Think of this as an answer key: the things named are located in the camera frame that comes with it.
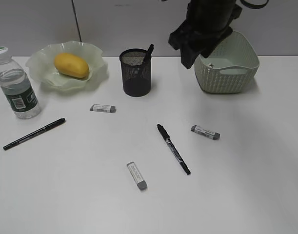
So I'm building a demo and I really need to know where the clear water bottle green label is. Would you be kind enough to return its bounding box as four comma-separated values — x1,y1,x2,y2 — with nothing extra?
0,46,41,119

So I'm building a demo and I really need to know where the pale green wavy plate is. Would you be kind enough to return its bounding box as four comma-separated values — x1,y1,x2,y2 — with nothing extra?
25,41,108,92

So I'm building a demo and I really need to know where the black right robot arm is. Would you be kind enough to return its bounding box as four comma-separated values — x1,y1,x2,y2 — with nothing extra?
168,0,242,69

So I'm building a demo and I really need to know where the grey eraser near holder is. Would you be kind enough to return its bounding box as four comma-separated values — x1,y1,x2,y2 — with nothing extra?
90,104,116,113

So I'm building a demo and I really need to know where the black marker pen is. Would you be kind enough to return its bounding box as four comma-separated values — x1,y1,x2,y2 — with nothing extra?
132,44,154,78
157,124,191,175
3,118,66,151

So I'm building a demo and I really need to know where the pale green woven basket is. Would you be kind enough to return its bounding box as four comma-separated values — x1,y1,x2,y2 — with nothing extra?
194,31,259,94

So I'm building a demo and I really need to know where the yellow mango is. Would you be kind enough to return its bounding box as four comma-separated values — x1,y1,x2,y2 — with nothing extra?
54,53,89,79

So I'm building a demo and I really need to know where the black mesh pen holder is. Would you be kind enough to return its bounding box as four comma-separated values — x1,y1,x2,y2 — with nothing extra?
119,48,151,97

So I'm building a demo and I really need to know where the grey eraser right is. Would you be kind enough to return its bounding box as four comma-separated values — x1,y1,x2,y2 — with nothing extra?
191,125,220,140

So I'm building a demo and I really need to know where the black wall cable left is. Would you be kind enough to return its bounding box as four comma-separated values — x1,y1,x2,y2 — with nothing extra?
71,0,83,42

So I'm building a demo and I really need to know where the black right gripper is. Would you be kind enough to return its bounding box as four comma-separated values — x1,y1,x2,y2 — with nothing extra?
168,14,233,69

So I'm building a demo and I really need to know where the grey eraser front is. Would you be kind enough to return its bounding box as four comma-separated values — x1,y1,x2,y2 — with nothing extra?
126,161,148,191

